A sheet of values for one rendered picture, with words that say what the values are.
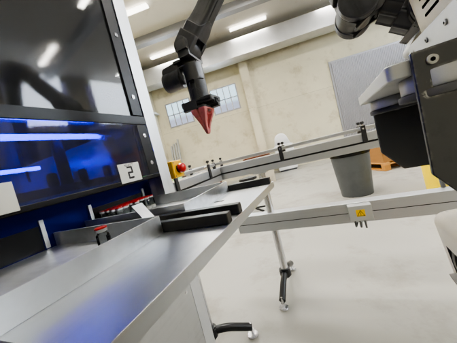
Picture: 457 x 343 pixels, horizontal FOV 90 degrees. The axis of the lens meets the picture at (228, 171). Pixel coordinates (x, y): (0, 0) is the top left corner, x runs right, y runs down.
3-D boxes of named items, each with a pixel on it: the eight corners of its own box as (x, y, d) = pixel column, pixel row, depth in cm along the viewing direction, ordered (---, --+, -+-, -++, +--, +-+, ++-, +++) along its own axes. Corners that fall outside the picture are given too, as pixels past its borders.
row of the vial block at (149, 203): (111, 224, 66) (107, 209, 66) (152, 207, 83) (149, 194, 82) (117, 224, 65) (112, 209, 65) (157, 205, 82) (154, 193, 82)
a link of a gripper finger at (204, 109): (200, 137, 73) (193, 108, 72) (219, 131, 70) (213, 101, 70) (189, 137, 67) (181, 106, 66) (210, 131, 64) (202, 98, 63)
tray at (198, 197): (88, 233, 64) (84, 221, 64) (149, 205, 88) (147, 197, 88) (187, 218, 51) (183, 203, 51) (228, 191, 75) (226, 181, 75)
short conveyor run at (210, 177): (161, 210, 95) (151, 174, 94) (134, 215, 101) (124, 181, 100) (224, 180, 158) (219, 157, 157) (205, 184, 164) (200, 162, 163)
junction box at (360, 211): (350, 222, 131) (347, 207, 130) (349, 219, 135) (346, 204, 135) (374, 219, 126) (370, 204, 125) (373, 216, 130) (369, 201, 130)
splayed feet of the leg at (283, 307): (277, 312, 139) (271, 290, 138) (288, 267, 185) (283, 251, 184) (290, 312, 136) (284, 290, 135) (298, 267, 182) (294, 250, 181)
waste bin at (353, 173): (370, 186, 354) (361, 144, 350) (385, 193, 303) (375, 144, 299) (334, 193, 366) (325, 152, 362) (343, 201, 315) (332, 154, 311)
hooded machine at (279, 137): (296, 167, 841) (288, 131, 833) (299, 168, 782) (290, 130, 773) (279, 171, 853) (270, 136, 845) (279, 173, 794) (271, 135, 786)
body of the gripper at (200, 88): (193, 112, 73) (187, 89, 72) (221, 103, 69) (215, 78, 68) (181, 110, 67) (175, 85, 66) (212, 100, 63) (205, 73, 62)
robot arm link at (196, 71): (194, 55, 63) (204, 60, 68) (174, 64, 66) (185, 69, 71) (200, 79, 63) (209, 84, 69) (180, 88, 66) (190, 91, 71)
